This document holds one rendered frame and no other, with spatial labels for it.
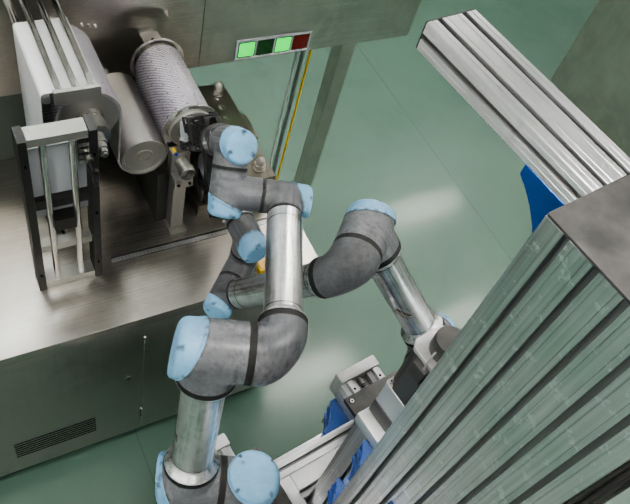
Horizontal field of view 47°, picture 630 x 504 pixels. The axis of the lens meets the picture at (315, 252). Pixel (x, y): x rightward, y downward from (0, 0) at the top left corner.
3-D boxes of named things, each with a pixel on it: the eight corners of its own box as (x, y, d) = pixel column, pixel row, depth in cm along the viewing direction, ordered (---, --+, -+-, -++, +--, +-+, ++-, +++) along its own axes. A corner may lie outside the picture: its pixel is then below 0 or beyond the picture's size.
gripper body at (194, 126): (209, 110, 173) (228, 114, 163) (215, 146, 176) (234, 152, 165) (179, 116, 170) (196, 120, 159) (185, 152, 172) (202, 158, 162)
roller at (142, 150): (121, 178, 186) (121, 146, 176) (91, 110, 198) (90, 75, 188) (166, 169, 191) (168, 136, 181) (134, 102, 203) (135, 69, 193)
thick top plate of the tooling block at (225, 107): (221, 201, 207) (224, 187, 203) (172, 105, 226) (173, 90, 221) (272, 189, 214) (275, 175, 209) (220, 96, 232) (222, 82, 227)
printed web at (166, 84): (66, 238, 197) (52, 98, 157) (43, 175, 208) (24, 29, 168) (201, 206, 213) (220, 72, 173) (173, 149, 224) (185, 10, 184)
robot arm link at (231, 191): (258, 223, 154) (265, 172, 153) (205, 216, 153) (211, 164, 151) (255, 218, 162) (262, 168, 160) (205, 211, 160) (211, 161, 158)
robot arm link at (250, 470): (272, 522, 163) (283, 503, 153) (212, 519, 161) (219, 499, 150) (274, 469, 170) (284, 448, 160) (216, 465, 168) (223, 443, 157)
